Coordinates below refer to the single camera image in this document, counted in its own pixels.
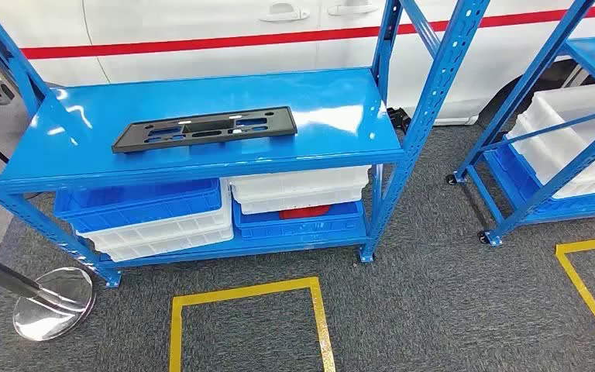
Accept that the red plastic piece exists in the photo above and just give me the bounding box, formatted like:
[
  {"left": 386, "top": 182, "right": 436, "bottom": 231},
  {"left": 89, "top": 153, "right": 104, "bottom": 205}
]
[{"left": 279, "top": 204, "right": 332, "bottom": 221}]

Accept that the small black plastic bracket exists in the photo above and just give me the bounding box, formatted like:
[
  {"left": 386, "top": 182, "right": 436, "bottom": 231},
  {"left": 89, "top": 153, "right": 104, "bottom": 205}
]
[{"left": 387, "top": 106, "right": 411, "bottom": 135}]

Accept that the white car red stripe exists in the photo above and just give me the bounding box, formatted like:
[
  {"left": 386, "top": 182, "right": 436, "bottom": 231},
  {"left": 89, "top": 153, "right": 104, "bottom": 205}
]
[{"left": 0, "top": 0, "right": 595, "bottom": 127}]

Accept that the black plastic plate bracket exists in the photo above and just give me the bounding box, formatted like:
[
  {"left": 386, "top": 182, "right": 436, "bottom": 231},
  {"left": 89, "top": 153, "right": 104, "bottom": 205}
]
[{"left": 112, "top": 106, "right": 298, "bottom": 154}]

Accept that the white plastic crate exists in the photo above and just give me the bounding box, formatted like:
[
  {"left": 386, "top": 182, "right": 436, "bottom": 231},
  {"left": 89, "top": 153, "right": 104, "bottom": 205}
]
[
  {"left": 505, "top": 84, "right": 595, "bottom": 200},
  {"left": 77, "top": 179, "right": 236, "bottom": 263},
  {"left": 228, "top": 165, "right": 371, "bottom": 215}
]

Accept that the blue metal shelf rack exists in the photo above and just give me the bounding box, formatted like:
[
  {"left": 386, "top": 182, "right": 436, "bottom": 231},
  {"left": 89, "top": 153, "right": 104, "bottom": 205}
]
[{"left": 0, "top": 0, "right": 491, "bottom": 288}]

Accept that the blue plastic crate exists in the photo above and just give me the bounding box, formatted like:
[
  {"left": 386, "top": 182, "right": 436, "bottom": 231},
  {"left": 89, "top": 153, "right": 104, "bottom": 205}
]
[
  {"left": 492, "top": 136, "right": 595, "bottom": 217},
  {"left": 53, "top": 177, "right": 224, "bottom": 235},
  {"left": 232, "top": 200, "right": 365, "bottom": 241}
]

